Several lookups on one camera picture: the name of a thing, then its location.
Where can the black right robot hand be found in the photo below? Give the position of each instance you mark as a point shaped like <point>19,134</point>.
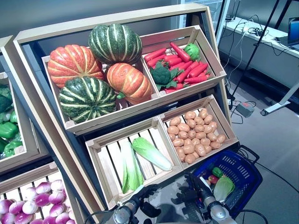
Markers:
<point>189,193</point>

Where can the green striped pumpkin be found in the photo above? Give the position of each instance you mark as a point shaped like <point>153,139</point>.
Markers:
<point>114,42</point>
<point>86,98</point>

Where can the red-orange carrot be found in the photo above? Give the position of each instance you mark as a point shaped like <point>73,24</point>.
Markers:
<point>198,70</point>
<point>196,79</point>
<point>154,54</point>
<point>180,52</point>
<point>155,61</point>

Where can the red apple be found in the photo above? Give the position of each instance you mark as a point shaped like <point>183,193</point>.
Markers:
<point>213,179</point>

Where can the purple onions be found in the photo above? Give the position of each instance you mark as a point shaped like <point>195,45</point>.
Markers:
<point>28,175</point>

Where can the blue plastic shopping basket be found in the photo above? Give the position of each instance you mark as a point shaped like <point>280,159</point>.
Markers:
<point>238,168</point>

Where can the wooden potato crate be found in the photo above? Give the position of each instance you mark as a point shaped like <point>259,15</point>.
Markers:
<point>224,121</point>

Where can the black stand pole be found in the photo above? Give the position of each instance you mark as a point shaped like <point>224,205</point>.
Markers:
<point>256,45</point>

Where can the wooden pumpkin crate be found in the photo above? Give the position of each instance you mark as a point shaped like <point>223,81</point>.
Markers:
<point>70,124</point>

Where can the green peppers left crate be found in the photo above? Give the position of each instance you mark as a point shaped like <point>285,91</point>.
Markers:
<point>19,149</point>

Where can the wooden display shelf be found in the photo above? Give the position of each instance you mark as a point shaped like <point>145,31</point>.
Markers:
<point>70,22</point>
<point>32,140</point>

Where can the light green lettuce head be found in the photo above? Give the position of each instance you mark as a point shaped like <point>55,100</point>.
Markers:
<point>192,51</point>

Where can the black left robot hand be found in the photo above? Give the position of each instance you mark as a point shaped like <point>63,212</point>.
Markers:
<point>149,191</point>

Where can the open laptop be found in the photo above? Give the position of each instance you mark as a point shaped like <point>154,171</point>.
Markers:
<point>294,30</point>

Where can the white desk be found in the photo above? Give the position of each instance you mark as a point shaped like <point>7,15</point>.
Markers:
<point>268,40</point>

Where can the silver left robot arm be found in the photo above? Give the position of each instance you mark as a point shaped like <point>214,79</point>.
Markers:
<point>126,212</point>

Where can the grey power box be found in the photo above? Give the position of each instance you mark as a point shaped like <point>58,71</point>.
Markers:
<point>245,109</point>

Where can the green bell pepper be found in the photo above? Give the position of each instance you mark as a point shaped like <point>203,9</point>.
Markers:
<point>11,148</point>
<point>8,130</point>
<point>217,172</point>

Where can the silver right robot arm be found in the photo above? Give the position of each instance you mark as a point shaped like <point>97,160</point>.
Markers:
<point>217,210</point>

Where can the dark green broccoli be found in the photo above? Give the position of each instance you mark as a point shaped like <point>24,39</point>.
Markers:
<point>4,102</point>
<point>161,74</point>

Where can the round orange striped pumpkin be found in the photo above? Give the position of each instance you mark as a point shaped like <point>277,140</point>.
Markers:
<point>70,63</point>

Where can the oblong orange striped pumpkin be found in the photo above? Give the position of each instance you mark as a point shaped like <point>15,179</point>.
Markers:
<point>128,79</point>

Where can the green white napa cabbage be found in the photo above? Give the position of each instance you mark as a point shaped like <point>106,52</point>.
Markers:
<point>130,168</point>
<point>151,152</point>
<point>224,189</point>

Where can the wooden carrot crate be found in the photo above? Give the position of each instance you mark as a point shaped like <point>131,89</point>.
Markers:
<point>210,53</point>

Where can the purple white turnip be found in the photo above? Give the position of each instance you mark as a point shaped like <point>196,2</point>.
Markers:
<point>5,205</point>
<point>42,199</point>
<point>30,207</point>
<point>57,210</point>
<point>43,187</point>
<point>30,193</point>
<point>57,185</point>
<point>56,198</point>
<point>16,207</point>
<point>23,218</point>
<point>62,218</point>
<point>8,218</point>
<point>49,220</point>

